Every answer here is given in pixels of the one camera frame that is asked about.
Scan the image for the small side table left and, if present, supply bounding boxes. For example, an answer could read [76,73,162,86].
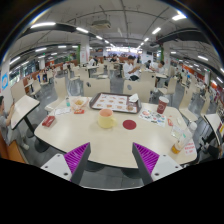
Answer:
[11,95,40,137]

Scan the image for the wooden chair right side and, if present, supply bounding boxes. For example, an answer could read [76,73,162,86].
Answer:
[179,88,198,122]

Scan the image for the red packet on table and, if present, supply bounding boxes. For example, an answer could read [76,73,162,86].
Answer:
[42,116,55,127]

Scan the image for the colourful sticker sheet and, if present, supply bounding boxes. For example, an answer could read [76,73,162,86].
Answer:
[139,109,166,127]

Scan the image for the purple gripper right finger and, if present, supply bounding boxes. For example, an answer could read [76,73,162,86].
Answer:
[132,143,182,185]

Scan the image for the yellow mug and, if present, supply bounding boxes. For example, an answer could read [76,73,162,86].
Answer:
[98,109,117,129]

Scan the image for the clear plastic bottle orange drink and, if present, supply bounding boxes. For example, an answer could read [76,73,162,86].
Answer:
[171,122,197,154]

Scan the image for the white receipt paper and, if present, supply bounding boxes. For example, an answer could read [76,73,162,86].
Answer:
[54,107,71,116]

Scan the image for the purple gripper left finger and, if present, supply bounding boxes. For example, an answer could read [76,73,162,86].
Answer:
[42,143,91,184]

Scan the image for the person in white shirt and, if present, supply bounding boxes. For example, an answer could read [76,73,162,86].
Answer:
[123,55,140,81]

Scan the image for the person at left edge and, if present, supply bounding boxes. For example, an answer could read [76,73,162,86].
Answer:
[0,96,29,150]

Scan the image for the wooden chair far left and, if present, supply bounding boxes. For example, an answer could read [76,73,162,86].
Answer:
[45,77,68,112]

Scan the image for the brown food tray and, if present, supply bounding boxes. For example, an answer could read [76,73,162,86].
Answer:
[89,92,142,114]

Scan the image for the white crumpled napkin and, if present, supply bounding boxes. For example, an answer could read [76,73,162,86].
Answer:
[129,93,139,102]

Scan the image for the wooden chair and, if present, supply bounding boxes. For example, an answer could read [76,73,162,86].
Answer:
[123,80,150,103]
[83,78,110,97]
[179,88,198,122]
[45,77,68,112]

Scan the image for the red paper cup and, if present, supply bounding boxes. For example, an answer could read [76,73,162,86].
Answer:
[157,96,169,114]

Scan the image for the wooden chair back left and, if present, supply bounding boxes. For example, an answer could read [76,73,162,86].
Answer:
[83,78,110,97]

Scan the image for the wooden chair back right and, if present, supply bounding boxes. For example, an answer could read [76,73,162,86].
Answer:
[123,80,150,103]

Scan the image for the dark red round coaster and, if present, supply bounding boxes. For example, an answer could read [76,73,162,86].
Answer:
[123,120,137,130]

